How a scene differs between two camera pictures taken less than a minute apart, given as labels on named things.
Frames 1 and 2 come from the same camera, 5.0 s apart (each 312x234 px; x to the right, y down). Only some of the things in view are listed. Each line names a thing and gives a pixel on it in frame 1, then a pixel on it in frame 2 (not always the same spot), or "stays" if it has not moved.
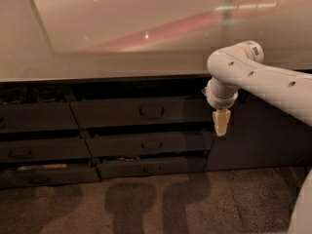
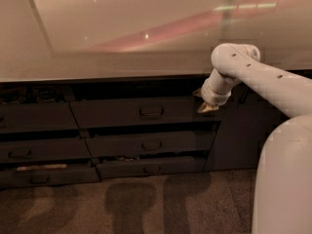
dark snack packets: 37,94 stays
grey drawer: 150,167 stays
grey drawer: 142,111 stays
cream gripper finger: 220,120 to 206,107
